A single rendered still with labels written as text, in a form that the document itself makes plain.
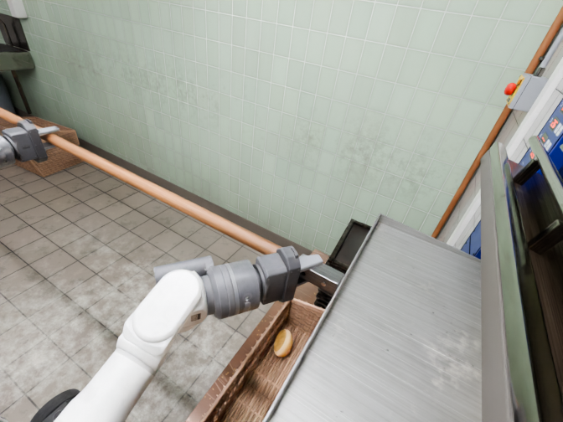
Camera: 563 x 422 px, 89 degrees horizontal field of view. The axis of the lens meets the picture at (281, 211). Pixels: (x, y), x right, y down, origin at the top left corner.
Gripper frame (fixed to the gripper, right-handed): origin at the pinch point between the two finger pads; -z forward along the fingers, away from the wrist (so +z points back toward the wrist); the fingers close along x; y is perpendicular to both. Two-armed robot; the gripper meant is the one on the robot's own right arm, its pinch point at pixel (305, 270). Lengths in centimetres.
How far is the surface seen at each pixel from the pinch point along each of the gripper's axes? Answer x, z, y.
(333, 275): 1.7, -3.6, -4.1
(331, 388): -1.5, 6.0, -19.7
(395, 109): 5, -93, 78
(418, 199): -38, -110, 56
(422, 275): -1.2, -24.2, -8.0
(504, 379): 22.2, 4.7, -30.0
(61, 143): 0, 46, 65
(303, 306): -47, -19, 20
